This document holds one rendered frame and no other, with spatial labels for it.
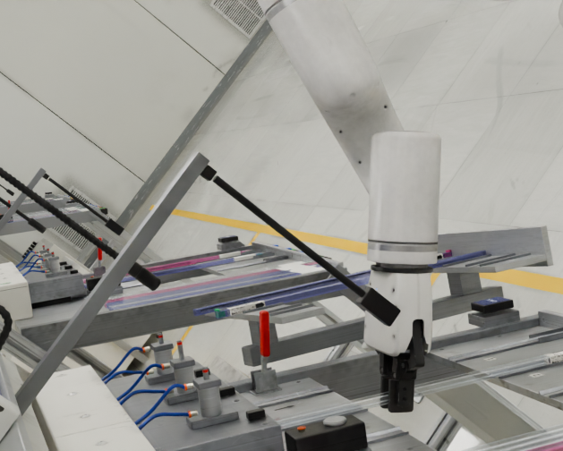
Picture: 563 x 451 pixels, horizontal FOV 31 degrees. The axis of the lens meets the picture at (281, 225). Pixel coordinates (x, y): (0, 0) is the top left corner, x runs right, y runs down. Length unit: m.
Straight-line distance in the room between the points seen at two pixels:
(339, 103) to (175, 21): 7.84
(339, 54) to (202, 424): 0.45
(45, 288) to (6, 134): 6.35
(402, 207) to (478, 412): 0.67
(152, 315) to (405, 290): 1.02
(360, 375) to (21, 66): 7.50
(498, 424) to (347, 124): 0.73
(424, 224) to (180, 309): 1.03
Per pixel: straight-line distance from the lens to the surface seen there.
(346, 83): 1.18
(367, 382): 1.44
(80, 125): 8.78
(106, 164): 8.80
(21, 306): 2.27
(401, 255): 1.18
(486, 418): 1.78
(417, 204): 1.18
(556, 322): 1.52
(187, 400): 1.15
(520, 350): 1.42
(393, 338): 1.19
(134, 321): 2.12
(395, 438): 1.12
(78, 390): 1.20
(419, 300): 1.18
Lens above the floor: 1.53
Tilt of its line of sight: 17 degrees down
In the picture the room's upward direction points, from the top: 52 degrees counter-clockwise
